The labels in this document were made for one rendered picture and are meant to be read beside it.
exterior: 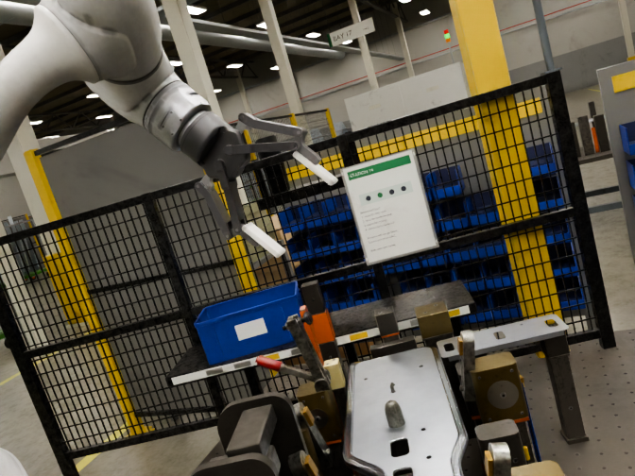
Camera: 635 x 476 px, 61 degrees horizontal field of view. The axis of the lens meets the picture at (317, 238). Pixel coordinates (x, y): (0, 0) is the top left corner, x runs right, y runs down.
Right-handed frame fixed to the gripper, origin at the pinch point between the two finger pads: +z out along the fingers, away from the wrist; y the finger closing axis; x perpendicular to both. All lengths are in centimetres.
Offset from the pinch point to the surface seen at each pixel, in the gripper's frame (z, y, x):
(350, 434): 30.5, -34.1, 16.3
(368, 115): -93, -52, 671
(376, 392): 32, -32, 32
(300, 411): 19.7, -32.5, 9.7
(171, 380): -9, -81, 52
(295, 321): 8.7, -27.9, 26.2
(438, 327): 38, -20, 57
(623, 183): 86, 42, 200
